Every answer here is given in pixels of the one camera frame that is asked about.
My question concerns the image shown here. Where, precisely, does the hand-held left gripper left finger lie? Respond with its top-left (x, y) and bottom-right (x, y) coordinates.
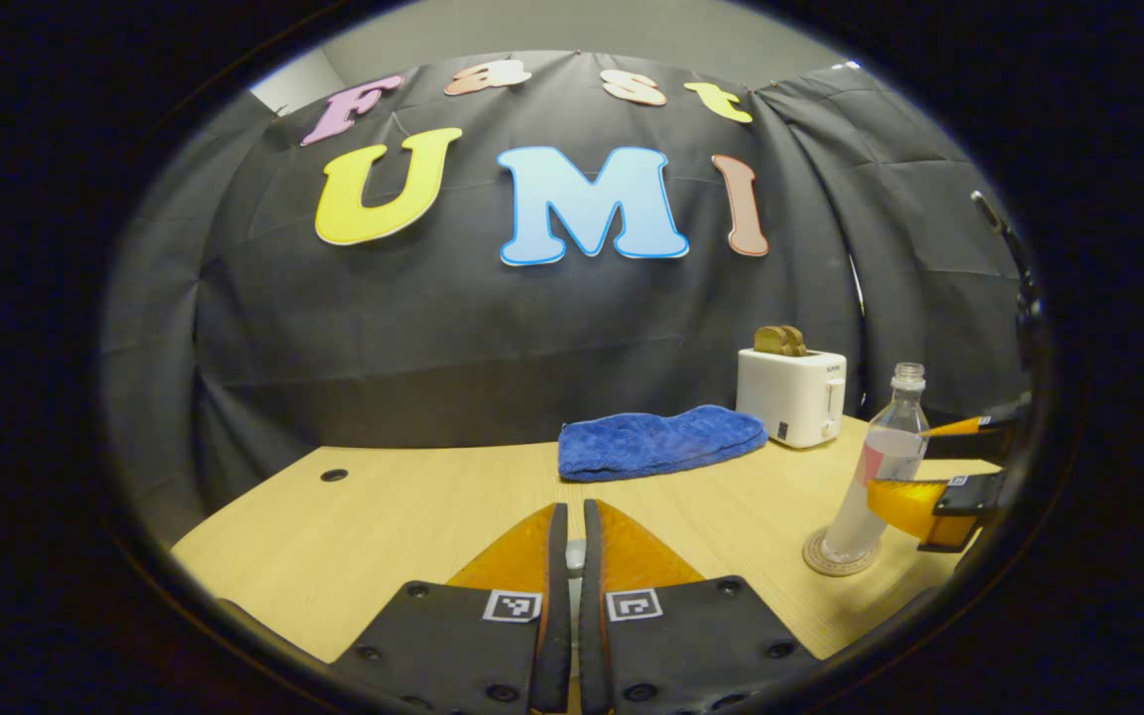
top-left (329, 501), bottom-right (573, 715)

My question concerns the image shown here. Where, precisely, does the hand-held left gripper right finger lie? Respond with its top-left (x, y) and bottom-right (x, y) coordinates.
top-left (577, 499), bottom-right (821, 715)

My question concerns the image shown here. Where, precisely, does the clear plastic water bottle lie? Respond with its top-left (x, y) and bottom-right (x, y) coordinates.
top-left (820, 362), bottom-right (930, 565)

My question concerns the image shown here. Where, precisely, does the round wooden coaster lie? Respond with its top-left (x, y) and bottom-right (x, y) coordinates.
top-left (802, 526), bottom-right (881, 578)

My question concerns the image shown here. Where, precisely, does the blue towel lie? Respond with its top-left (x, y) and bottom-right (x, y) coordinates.
top-left (558, 404), bottom-right (770, 485)

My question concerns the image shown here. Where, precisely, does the white toaster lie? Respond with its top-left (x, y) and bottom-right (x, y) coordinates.
top-left (736, 348), bottom-right (848, 450)

